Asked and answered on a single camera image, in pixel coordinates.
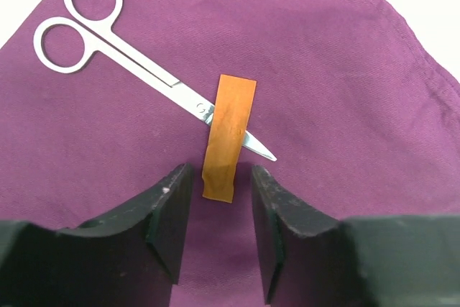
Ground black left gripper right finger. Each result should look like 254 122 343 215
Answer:
252 165 459 306

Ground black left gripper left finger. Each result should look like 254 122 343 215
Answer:
1 164 193 306

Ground small steel scissors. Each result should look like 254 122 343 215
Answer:
32 0 278 162

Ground purple cloth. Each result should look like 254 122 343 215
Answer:
1 0 459 306

